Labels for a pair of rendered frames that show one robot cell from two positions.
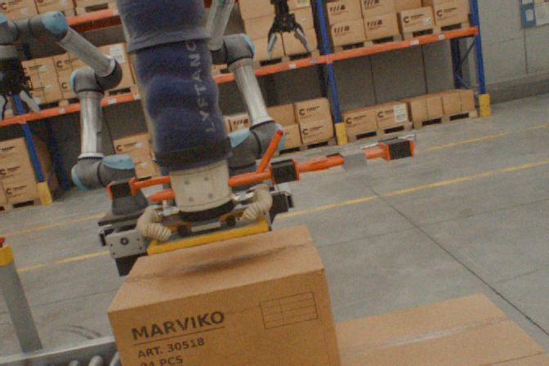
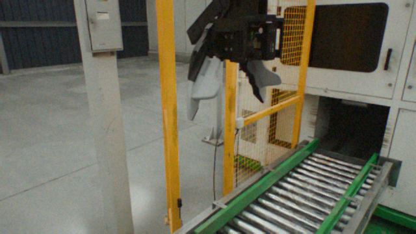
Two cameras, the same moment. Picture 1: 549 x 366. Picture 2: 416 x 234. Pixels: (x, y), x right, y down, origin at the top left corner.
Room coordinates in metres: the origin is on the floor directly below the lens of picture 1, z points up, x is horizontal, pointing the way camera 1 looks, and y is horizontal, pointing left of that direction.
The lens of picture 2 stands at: (1.96, 0.48, 1.62)
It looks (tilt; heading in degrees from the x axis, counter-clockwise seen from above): 19 degrees down; 132
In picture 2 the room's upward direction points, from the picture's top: straight up
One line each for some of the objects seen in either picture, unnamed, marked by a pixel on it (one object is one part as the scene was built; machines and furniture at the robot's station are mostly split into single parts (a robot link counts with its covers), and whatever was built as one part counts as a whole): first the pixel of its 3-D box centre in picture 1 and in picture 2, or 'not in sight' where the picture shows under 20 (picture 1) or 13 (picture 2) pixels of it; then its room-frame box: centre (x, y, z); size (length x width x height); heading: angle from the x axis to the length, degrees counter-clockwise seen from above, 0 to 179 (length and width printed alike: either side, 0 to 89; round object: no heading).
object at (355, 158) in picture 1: (353, 159); not in sight; (1.42, -0.25, 1.18); 0.07 x 0.07 x 0.04; 2
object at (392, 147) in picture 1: (396, 149); not in sight; (1.42, -0.38, 1.18); 0.08 x 0.07 x 0.05; 92
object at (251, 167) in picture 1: (244, 174); not in sight; (1.96, 0.12, 1.09); 0.15 x 0.15 x 0.10
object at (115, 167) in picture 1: (118, 171); not in sight; (1.95, 0.62, 1.20); 0.13 x 0.12 x 0.14; 73
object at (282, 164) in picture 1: (283, 171); not in sight; (1.41, -0.03, 1.18); 0.10 x 0.08 x 0.06; 2
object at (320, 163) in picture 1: (264, 167); not in sight; (1.53, 0.02, 1.18); 0.93 x 0.30 x 0.04; 92
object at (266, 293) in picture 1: (232, 319); not in sight; (1.39, 0.21, 0.74); 0.60 x 0.40 x 0.40; 91
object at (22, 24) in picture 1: (24, 31); not in sight; (1.80, 0.78, 1.79); 0.11 x 0.11 x 0.08; 73
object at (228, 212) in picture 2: not in sight; (268, 174); (1.10, 2.10, 0.60); 1.60 x 0.10 x 0.09; 91
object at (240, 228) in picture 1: (207, 229); not in sight; (1.31, 0.21, 1.08); 0.34 x 0.10 x 0.05; 92
